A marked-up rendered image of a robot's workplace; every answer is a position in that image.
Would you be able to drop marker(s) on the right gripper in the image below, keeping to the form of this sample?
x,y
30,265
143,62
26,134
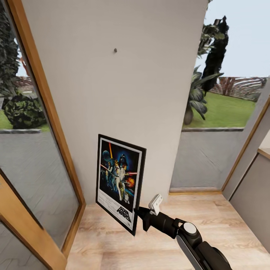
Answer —
x,y
151,219

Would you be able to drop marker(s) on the fixed window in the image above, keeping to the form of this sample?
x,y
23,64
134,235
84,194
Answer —
x,y
228,98

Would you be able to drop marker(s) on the poster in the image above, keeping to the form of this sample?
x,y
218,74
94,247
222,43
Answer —
x,y
120,168

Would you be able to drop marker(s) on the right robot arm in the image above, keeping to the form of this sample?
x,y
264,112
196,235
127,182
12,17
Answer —
x,y
201,255

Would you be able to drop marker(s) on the door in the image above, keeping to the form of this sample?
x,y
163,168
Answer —
x,y
41,200

